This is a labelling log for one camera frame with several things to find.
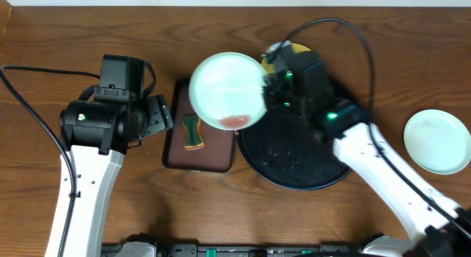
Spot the green orange sponge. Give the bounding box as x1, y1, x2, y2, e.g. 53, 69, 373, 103
183, 115, 205, 150

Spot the yellow plate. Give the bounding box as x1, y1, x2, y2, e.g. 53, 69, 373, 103
261, 41, 310, 74

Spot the light blue plate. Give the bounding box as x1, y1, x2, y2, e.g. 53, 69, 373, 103
188, 52, 267, 130

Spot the pale green plate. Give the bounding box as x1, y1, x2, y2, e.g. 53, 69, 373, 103
403, 109, 470, 175

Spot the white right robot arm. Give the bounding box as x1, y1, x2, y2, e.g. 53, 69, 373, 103
263, 71, 470, 256

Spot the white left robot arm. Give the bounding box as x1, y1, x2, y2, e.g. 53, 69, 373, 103
46, 85, 173, 256

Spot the round black tray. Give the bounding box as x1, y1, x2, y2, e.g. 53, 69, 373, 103
237, 95, 351, 190

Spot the rectangular brown tray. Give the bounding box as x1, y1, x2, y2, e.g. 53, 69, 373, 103
162, 79, 234, 172

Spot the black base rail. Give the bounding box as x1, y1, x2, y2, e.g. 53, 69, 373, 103
99, 233, 362, 257

